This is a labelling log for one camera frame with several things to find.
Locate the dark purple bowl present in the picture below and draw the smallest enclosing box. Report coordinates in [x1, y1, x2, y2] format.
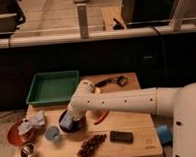
[58, 111, 86, 133]

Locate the small metal bowl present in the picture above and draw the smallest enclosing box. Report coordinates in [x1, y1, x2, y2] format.
[20, 143, 37, 157]

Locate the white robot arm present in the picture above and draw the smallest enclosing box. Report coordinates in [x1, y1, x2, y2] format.
[67, 80, 196, 157]

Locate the red chili pepper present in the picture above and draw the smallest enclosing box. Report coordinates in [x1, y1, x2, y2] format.
[93, 110, 109, 125]

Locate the black office chair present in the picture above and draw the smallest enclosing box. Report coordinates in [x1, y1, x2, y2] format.
[0, 0, 26, 39]

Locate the black handled utensil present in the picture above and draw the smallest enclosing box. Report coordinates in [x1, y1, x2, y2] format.
[95, 75, 128, 87]

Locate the blue object beside table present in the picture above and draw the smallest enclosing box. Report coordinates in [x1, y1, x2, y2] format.
[156, 125, 172, 144]

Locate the green plastic tray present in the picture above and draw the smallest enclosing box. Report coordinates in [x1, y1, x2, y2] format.
[26, 70, 80, 107]

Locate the small blue cup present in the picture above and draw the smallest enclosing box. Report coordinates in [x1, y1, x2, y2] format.
[45, 126, 61, 143]

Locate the bunch of dark grapes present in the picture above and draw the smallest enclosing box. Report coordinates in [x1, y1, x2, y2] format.
[77, 134, 106, 157]

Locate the red plate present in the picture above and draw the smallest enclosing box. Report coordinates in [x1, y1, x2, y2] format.
[7, 121, 35, 146]

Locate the black rectangular phone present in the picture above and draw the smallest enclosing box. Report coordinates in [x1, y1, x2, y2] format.
[110, 131, 133, 143]

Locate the grey metal post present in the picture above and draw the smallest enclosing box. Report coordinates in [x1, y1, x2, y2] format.
[77, 4, 89, 39]

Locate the blue sponge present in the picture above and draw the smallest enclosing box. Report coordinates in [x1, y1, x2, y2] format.
[59, 114, 73, 130]

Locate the crumpled white blue cloth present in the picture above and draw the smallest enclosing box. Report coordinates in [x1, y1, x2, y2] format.
[17, 110, 45, 135]

